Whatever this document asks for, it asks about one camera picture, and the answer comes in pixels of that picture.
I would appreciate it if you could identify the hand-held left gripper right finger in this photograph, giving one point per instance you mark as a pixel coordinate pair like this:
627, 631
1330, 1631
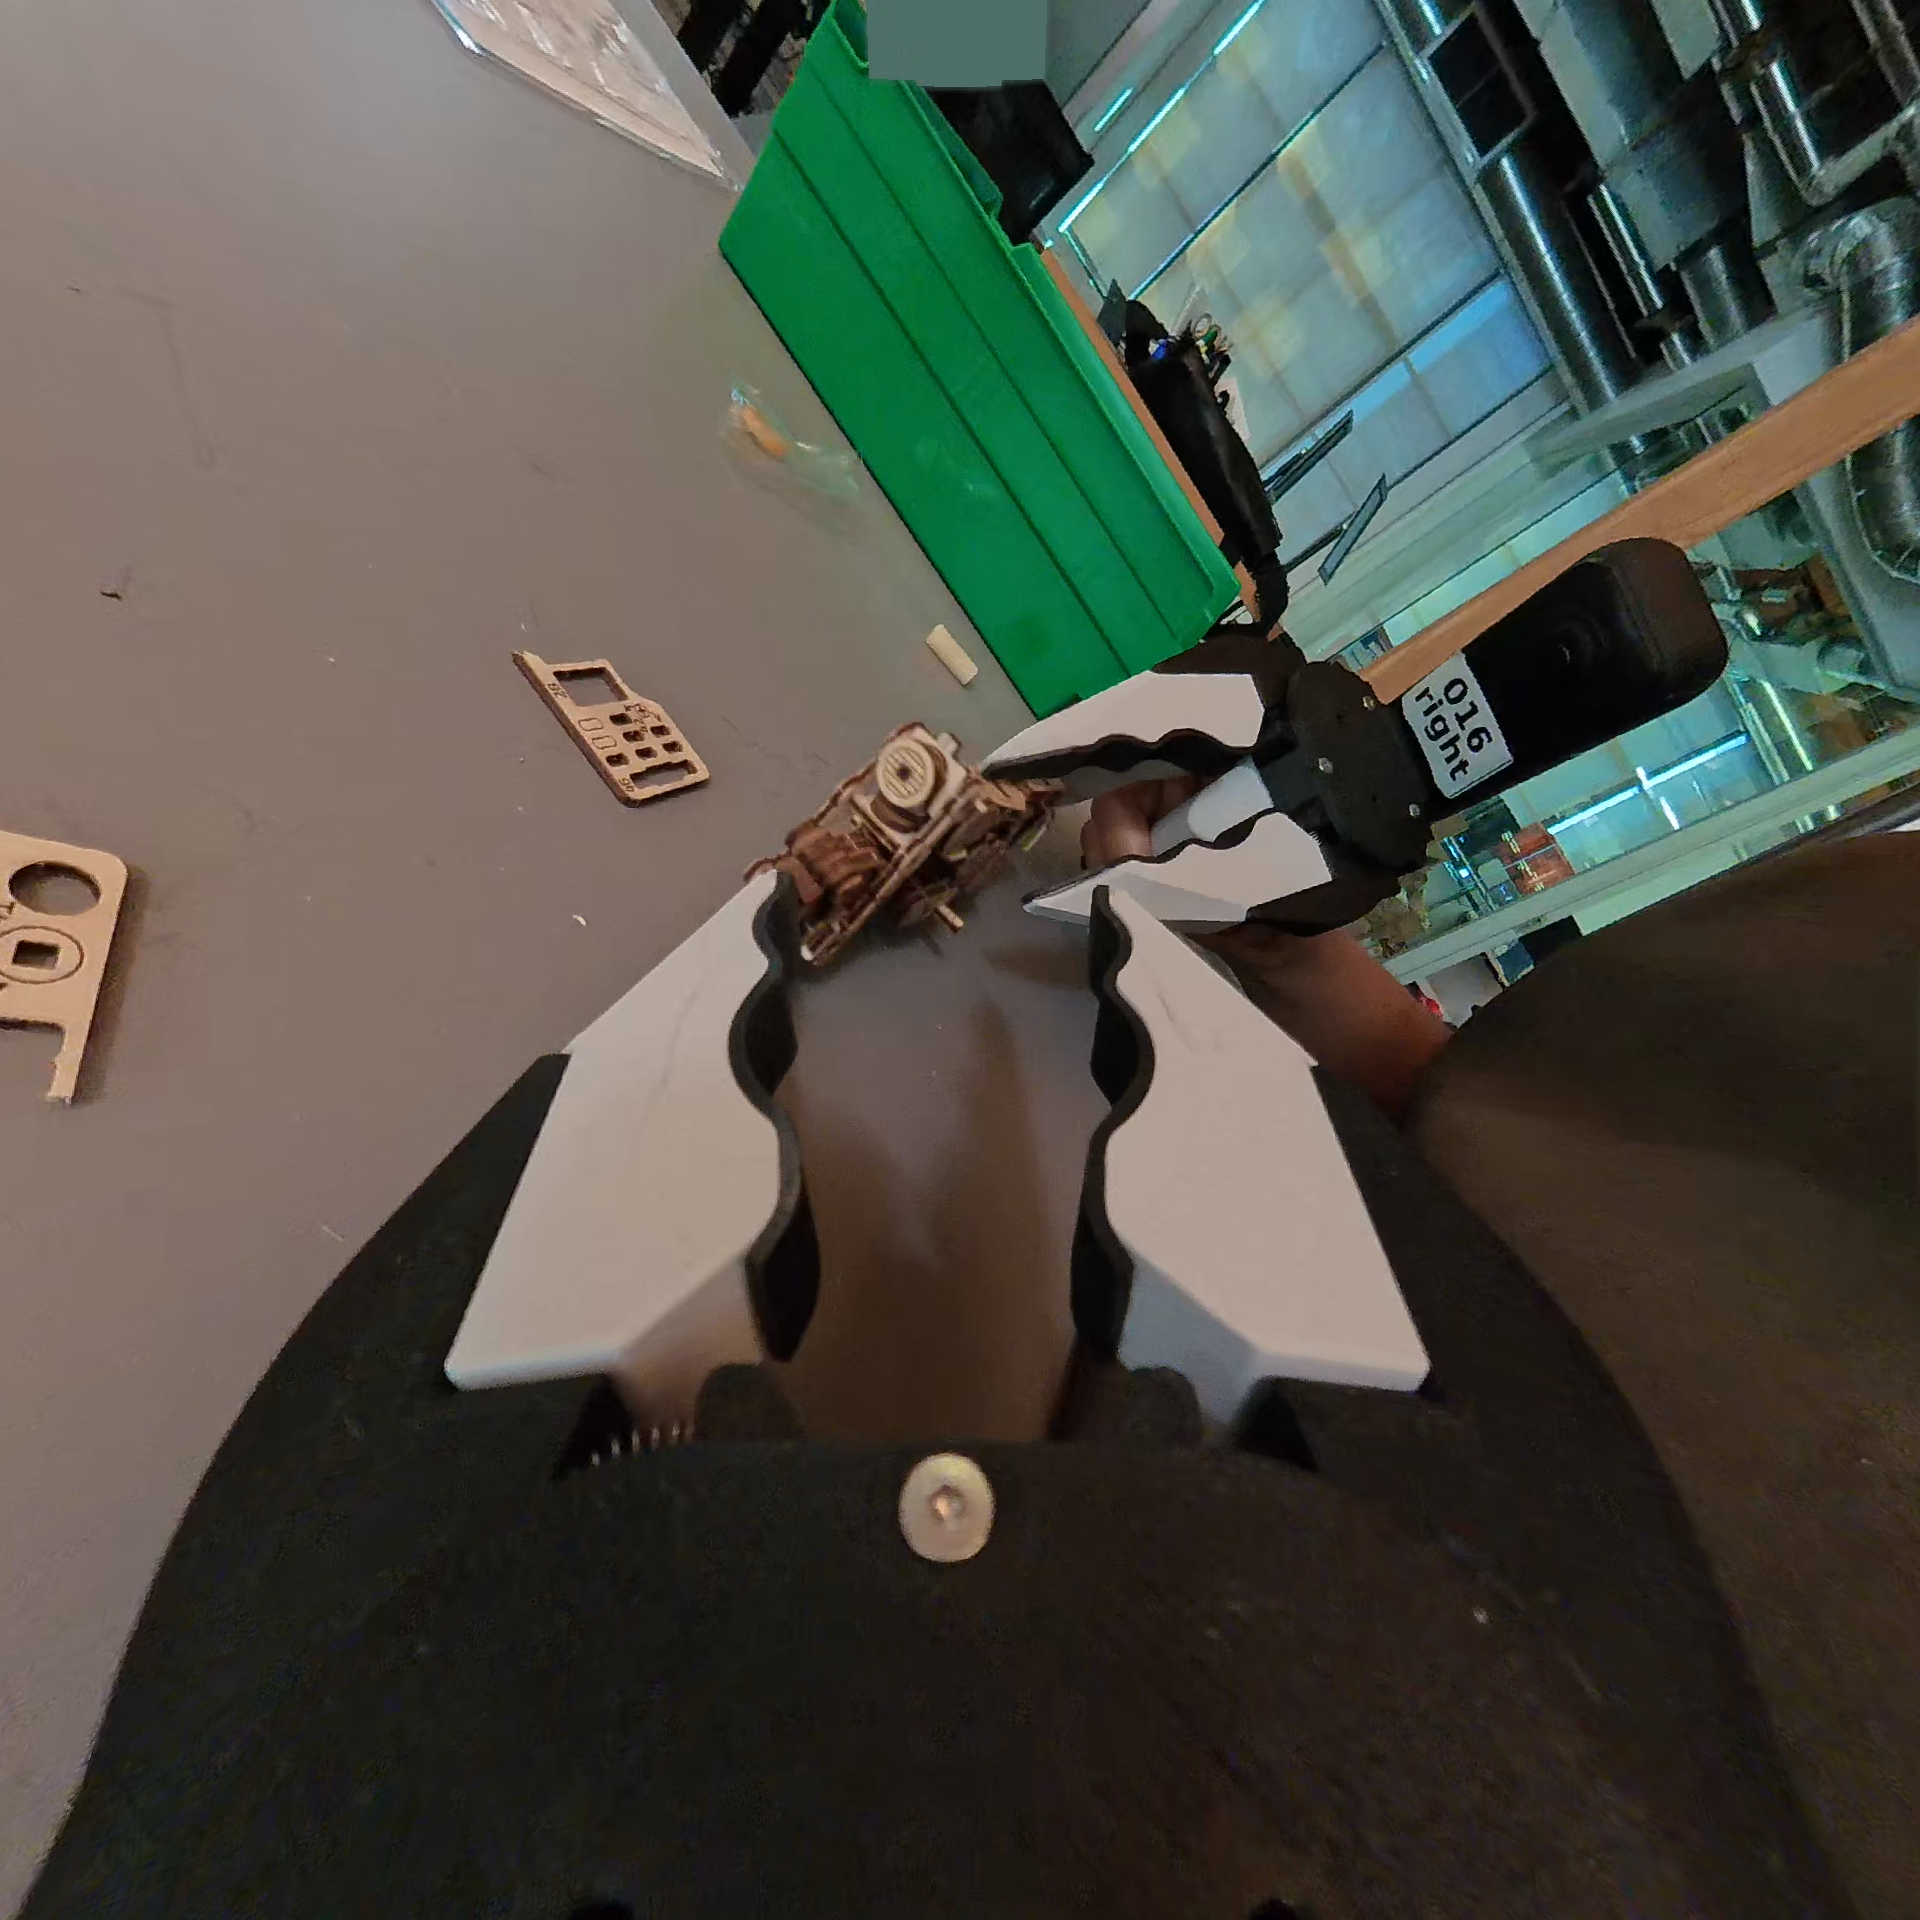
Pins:
1243, 1213

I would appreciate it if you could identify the printed instruction booklet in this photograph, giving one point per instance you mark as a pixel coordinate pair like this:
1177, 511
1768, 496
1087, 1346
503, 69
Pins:
600, 66

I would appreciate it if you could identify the wooden puzzle piece with holes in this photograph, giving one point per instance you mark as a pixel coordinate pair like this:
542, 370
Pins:
82, 960

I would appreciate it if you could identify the person's brown clothing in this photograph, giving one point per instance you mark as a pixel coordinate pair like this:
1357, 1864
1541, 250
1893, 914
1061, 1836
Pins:
1723, 1201

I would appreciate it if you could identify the clear plastic bag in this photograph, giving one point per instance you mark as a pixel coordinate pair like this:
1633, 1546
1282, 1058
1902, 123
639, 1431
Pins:
781, 442

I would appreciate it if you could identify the wooden motorcycle model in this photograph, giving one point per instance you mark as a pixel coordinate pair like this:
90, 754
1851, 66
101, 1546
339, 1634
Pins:
902, 840

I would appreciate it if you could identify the black bag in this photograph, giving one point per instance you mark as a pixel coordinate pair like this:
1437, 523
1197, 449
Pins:
1200, 435

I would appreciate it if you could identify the person's right hand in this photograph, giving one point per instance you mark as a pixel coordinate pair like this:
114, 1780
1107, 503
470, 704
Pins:
1350, 1020

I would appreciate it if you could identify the small slotted wooden puzzle piece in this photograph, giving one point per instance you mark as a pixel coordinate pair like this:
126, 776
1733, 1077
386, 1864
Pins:
615, 728

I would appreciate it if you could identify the green plastic bin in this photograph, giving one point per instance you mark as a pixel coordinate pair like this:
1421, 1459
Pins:
961, 376

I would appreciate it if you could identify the wooden beam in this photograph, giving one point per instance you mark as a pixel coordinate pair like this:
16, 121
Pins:
1695, 481

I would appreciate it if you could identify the small white scrap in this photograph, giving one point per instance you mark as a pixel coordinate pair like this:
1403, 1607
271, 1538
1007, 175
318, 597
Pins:
954, 656

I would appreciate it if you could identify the silver ventilation ducts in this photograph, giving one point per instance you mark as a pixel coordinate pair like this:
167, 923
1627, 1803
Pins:
1723, 181

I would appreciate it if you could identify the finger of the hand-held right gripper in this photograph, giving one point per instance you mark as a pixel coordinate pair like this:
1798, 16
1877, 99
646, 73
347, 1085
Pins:
1154, 720
1200, 884

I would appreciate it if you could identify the grey desk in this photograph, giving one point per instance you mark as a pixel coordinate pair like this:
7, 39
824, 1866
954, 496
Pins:
330, 451

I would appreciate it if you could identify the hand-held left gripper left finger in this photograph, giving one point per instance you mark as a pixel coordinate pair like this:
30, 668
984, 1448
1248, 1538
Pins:
630, 1185

